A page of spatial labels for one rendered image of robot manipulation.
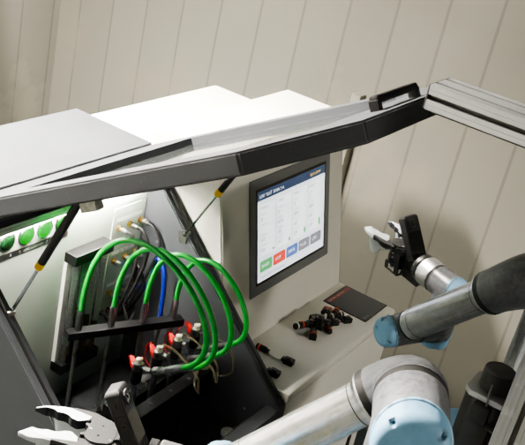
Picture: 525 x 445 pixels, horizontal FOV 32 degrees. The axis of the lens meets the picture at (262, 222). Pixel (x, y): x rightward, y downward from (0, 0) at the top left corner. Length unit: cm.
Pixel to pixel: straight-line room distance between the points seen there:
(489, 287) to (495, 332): 183
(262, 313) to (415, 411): 144
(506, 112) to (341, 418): 56
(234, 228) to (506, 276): 87
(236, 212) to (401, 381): 120
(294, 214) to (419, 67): 107
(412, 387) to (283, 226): 141
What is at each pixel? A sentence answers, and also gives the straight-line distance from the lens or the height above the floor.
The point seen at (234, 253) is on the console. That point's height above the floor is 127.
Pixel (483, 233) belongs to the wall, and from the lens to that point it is 364.
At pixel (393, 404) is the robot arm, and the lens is 134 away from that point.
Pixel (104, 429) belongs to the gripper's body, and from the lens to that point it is 150.
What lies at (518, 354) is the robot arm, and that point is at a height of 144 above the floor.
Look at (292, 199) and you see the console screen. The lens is 274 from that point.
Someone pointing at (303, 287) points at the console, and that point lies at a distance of 292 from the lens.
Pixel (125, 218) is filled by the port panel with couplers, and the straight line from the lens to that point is 247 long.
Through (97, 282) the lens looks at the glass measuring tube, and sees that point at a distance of 246.
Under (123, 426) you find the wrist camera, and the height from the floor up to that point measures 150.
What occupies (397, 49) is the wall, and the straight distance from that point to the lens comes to 364.
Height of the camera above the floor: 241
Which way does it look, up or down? 25 degrees down
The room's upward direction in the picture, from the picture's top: 13 degrees clockwise
